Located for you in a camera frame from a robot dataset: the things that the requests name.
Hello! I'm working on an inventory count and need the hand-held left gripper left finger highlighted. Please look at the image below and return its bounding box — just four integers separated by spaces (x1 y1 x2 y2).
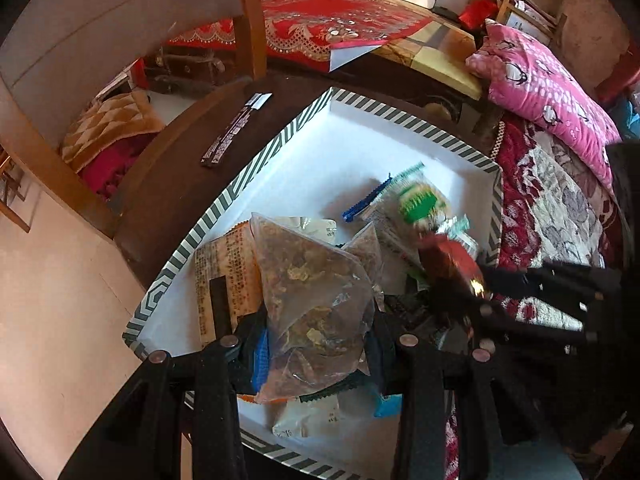
60 310 273 480

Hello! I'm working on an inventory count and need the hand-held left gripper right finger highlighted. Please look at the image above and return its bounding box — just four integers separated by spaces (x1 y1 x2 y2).
367 310 506 480

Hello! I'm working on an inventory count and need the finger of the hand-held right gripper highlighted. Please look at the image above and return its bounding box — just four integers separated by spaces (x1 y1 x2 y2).
480 259 622 312
432 287 599 348

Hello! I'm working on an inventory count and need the light blue snack packet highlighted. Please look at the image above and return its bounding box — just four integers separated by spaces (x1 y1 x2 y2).
372 392 403 418

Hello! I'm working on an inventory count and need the clear plastic snack bag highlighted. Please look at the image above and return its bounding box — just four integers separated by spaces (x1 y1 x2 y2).
250 212 386 403

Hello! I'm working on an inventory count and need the yellow cracker packet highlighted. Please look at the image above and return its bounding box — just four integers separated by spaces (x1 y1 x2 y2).
194 225 263 348

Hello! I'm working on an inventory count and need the red-brown snack packet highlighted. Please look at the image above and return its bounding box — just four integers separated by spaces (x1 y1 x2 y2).
420 237 486 301

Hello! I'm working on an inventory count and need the white printed snack packet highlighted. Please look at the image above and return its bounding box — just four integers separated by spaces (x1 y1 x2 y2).
295 216 338 246

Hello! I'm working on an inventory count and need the green and white snack packet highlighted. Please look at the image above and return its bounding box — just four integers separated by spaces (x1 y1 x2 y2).
395 165 453 233

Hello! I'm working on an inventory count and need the blue-edged clear snack packet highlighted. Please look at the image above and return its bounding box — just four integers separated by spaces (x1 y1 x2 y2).
342 175 398 223

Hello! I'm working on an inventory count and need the white box with striped rim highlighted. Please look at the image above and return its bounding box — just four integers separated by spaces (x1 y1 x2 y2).
122 87 503 478

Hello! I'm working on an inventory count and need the floral plush blanket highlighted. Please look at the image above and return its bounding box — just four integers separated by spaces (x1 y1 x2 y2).
442 110 631 480

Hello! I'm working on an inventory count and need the pink printed pillow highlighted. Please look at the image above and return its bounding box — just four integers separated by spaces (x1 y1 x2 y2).
465 19 623 196

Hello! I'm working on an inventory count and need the long black snack packet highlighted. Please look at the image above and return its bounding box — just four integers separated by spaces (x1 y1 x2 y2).
200 92 273 167

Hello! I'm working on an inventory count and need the red cushion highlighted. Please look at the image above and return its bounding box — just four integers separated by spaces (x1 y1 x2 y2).
80 135 166 202

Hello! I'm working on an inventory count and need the red folded cloth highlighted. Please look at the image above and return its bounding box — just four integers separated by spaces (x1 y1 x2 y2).
460 0 501 31

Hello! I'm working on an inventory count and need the orange checkered cushion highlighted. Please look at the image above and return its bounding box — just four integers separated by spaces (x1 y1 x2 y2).
60 92 166 173

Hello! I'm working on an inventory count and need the dark brown suitcase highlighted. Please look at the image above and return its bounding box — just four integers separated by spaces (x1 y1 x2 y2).
145 45 242 96

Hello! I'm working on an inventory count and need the wooden chair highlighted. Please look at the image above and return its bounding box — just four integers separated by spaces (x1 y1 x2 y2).
0 0 271 241

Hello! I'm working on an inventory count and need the red embroidered bedspread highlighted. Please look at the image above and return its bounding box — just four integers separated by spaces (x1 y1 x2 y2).
165 0 436 76

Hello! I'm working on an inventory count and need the wooden frame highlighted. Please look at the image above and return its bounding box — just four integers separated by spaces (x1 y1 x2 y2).
497 0 568 46

